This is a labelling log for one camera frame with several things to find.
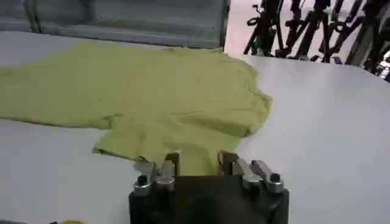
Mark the yellow-green shirt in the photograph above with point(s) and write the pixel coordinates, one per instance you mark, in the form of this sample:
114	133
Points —
152	91

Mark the black camera tripod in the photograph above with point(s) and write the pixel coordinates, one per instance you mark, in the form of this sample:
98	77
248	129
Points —
265	27
341	33
307	30
370	36

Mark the white empty shelf unit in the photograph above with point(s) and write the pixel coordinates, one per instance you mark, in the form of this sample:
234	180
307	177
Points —
137	21

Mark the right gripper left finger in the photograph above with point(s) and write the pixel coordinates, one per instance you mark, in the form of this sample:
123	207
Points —
164	176

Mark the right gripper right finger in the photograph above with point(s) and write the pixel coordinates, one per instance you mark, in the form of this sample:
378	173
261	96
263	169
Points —
243	175

